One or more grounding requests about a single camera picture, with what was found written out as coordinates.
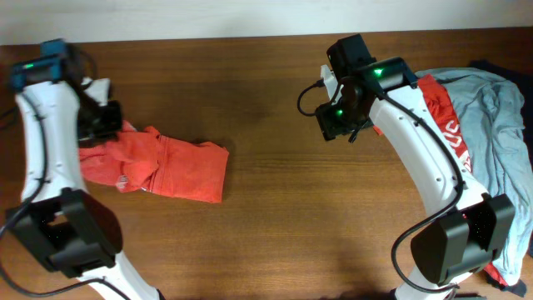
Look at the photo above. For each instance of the grey t-shirt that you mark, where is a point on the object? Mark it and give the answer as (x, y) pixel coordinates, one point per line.
(488, 108)

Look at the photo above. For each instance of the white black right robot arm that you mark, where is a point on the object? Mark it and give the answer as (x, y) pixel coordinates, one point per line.
(361, 78)

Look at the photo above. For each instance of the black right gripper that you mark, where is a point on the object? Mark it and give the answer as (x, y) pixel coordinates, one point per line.
(329, 125)

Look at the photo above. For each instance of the dark navy garment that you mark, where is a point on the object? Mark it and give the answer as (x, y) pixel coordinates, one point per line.
(523, 82)

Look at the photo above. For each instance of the orange red t-shirt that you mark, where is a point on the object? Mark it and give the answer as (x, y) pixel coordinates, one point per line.
(149, 161)

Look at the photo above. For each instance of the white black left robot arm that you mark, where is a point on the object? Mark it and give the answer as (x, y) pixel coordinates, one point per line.
(66, 106)

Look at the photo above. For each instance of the red printed t-shirt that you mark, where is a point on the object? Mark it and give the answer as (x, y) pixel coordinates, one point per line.
(445, 121)

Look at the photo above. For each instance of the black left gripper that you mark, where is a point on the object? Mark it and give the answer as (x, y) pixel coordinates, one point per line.
(108, 134)

